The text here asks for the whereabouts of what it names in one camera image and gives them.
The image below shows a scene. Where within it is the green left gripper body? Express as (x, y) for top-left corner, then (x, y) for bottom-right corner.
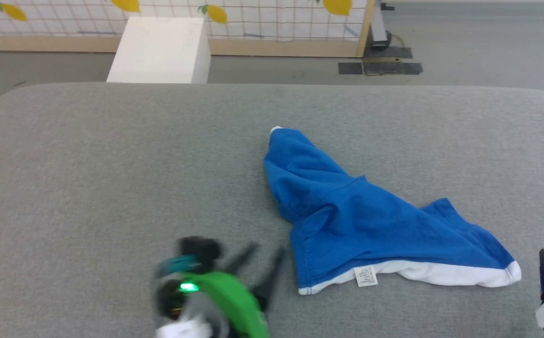
(152, 269), (271, 338)

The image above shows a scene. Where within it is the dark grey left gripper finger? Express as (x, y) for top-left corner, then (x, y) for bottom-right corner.
(225, 242), (259, 277)
(250, 246), (287, 311)

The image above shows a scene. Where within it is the blue garment with white hem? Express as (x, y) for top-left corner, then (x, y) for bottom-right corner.
(263, 126), (522, 296)

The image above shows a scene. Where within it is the white box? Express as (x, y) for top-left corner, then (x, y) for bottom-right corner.
(106, 17), (212, 85)

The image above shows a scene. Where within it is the lemon print grid fence panel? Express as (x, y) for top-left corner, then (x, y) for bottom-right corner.
(0, 0), (376, 58)

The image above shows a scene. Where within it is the grey metal stand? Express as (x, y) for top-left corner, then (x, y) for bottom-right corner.
(368, 0), (395, 51)

